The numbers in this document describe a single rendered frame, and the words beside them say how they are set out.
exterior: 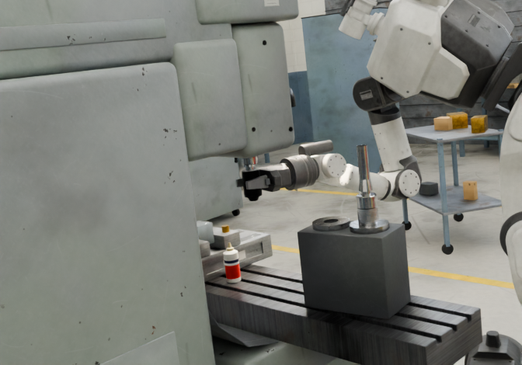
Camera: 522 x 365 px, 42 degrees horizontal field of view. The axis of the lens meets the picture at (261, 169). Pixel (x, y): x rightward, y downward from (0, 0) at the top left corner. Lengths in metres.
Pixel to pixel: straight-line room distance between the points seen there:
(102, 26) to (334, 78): 6.54
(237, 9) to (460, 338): 0.87
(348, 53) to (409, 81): 5.94
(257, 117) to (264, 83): 0.09
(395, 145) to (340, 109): 5.85
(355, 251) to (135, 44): 0.65
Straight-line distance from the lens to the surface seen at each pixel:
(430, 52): 1.77
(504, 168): 1.85
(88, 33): 1.37
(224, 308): 1.82
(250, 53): 1.65
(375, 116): 2.01
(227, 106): 1.56
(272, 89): 1.69
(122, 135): 1.25
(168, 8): 1.49
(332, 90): 7.85
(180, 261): 1.35
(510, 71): 1.81
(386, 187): 1.99
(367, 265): 1.54
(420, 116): 10.24
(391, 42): 1.80
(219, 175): 6.58
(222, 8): 1.57
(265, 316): 1.71
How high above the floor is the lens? 1.55
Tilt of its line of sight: 9 degrees down
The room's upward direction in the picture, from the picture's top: 7 degrees counter-clockwise
